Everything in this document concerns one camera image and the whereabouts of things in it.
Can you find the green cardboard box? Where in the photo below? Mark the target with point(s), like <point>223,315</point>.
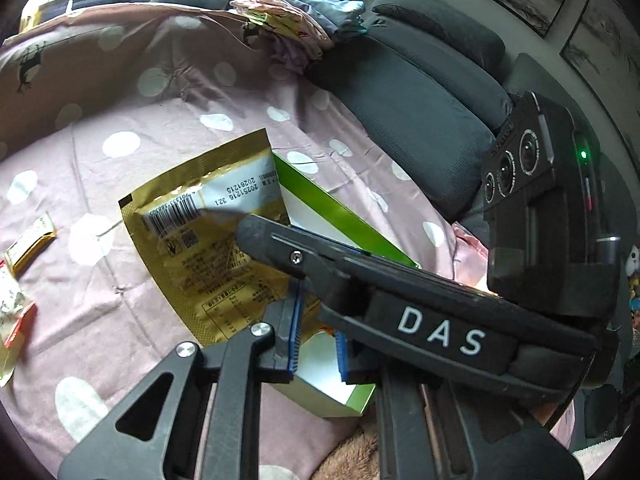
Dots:
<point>317,385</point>

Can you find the orange red snack packet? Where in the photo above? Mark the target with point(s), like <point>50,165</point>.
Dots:
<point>15,308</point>

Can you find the dark grey sofa cushion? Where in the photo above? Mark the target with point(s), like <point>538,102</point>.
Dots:
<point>422,82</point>

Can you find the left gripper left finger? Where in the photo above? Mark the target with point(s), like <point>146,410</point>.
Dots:
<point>196,414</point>

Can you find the gold snack bar wrapper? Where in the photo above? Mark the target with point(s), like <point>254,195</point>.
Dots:
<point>28,245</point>

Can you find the black camera unit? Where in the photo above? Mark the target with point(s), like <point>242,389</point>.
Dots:
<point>550,248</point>

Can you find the pink polka dot cloth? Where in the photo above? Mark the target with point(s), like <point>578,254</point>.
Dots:
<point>98,102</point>

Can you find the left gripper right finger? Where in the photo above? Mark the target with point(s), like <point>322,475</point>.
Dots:
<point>429,428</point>

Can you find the yellow snack pouch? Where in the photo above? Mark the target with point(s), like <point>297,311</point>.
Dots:
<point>183,225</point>

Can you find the folded clothes pile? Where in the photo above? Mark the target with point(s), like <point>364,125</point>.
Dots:
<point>300,31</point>

